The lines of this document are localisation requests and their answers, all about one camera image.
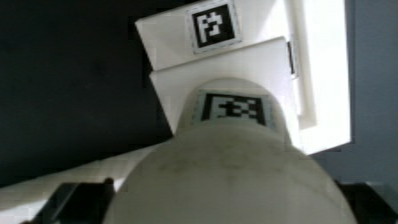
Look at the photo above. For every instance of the white light bulb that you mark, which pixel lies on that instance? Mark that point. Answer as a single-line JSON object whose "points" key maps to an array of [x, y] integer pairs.
{"points": [[229, 176]]}

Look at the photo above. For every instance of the white lamp base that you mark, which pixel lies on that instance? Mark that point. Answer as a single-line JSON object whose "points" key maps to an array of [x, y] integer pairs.
{"points": [[220, 39]]}

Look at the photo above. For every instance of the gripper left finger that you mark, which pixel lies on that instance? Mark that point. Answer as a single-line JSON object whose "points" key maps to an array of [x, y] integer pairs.
{"points": [[77, 203]]}

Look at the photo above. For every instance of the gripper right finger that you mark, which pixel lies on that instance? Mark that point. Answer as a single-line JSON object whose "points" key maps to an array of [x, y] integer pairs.
{"points": [[371, 207]]}

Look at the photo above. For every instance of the white L-shaped wall fence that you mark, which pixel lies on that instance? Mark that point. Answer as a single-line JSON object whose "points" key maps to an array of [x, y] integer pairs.
{"points": [[83, 118]]}

